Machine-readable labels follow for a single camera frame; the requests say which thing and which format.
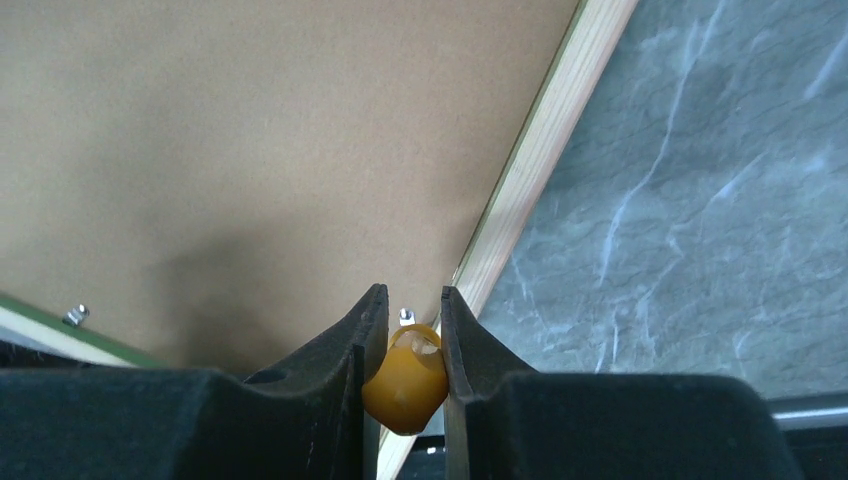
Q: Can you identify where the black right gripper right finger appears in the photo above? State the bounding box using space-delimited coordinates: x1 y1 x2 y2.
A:
441 287 803 479

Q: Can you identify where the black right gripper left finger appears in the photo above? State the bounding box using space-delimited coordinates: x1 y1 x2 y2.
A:
1 284 389 479

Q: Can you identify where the orange handled screwdriver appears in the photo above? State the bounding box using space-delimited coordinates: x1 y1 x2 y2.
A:
362 324 449 436

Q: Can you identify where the green wooden photo frame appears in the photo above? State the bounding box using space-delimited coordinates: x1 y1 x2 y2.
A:
0 0 641 480

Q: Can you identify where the aluminium rail frame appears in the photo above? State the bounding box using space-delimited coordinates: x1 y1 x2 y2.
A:
768 392 847 431

